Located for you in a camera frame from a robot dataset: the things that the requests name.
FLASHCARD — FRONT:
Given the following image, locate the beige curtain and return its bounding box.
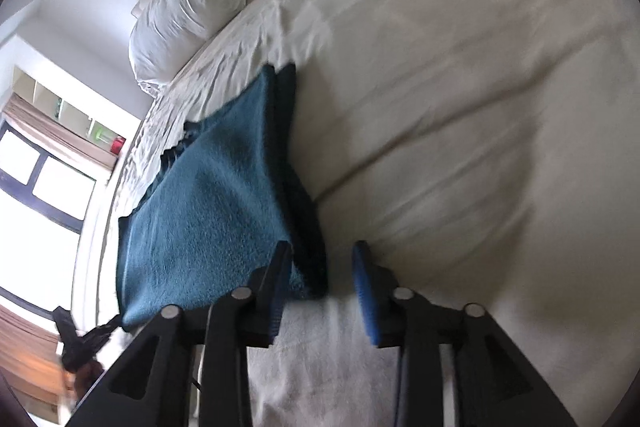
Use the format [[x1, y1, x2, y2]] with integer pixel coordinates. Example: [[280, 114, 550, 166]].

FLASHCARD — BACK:
[[2, 93, 119, 168], [0, 304, 67, 414]]

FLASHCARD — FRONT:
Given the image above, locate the bed with cream duvet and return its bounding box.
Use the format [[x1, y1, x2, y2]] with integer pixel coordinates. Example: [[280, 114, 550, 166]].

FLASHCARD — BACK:
[[70, 0, 640, 427]]

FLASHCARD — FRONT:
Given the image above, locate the dark green knit sweater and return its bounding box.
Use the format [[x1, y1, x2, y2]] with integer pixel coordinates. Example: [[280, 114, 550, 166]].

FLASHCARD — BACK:
[[116, 63, 330, 333]]

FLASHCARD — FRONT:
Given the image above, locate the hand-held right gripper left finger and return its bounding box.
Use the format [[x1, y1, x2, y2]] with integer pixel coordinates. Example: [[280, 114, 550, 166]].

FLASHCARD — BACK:
[[65, 241, 294, 427]]

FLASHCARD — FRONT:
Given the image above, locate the black framed window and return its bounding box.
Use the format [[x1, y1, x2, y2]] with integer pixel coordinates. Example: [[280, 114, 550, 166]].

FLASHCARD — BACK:
[[0, 117, 99, 236]]

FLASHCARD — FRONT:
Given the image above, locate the person's left hand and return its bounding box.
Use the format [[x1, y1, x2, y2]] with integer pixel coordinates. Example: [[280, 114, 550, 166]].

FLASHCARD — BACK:
[[74, 359, 109, 408]]

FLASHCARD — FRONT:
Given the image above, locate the white pillow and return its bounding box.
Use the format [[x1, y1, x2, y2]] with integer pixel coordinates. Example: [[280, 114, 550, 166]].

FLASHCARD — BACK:
[[129, 0, 251, 85]]

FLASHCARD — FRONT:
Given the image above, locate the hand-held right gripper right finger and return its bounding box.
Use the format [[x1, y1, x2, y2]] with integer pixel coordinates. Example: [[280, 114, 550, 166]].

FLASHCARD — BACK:
[[351, 241, 581, 427]]

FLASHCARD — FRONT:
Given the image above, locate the white wall shelf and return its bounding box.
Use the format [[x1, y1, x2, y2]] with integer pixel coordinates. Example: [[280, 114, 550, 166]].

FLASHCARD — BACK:
[[12, 66, 129, 156]]

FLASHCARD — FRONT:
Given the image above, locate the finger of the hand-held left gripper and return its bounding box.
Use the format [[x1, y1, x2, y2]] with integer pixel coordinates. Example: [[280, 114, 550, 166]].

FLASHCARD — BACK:
[[51, 306, 77, 344], [75, 314, 125, 350]]

